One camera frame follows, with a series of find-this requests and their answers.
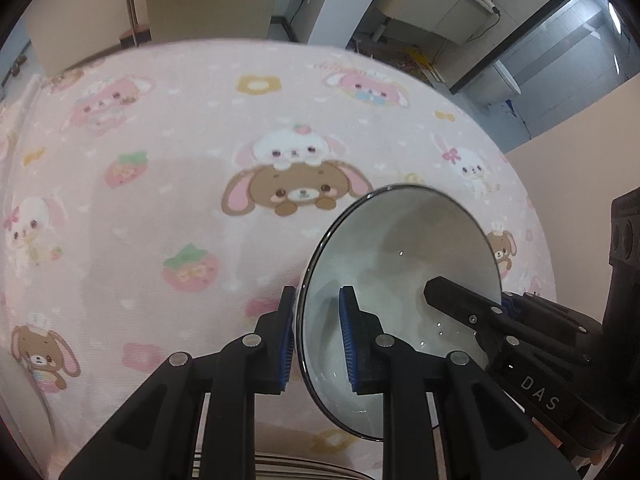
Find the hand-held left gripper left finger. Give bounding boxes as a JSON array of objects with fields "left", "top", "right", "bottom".
[{"left": 59, "top": 285, "right": 297, "bottom": 480}]

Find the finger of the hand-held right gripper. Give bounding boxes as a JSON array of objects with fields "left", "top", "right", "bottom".
[
  {"left": 424, "top": 276, "right": 531, "bottom": 348},
  {"left": 501, "top": 290, "right": 603, "bottom": 346}
]

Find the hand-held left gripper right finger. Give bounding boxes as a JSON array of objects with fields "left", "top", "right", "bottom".
[{"left": 339, "top": 286, "right": 581, "bottom": 480}]

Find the white ribbed bowl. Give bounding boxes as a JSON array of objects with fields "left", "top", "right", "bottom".
[{"left": 296, "top": 185, "right": 503, "bottom": 443}]

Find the pink printed tablecloth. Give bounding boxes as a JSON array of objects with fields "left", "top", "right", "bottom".
[{"left": 0, "top": 37, "right": 558, "bottom": 480}]

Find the yellow floor item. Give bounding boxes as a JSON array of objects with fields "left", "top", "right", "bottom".
[{"left": 404, "top": 47, "right": 442, "bottom": 82}]

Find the beige vanity cabinet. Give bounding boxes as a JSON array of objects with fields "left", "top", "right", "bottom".
[{"left": 377, "top": 0, "right": 501, "bottom": 47}]

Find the wooden stick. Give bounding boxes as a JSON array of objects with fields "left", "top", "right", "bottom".
[{"left": 112, "top": 0, "right": 152, "bottom": 49}]

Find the black door frame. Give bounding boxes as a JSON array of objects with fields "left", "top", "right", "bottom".
[{"left": 449, "top": 0, "right": 592, "bottom": 95}]

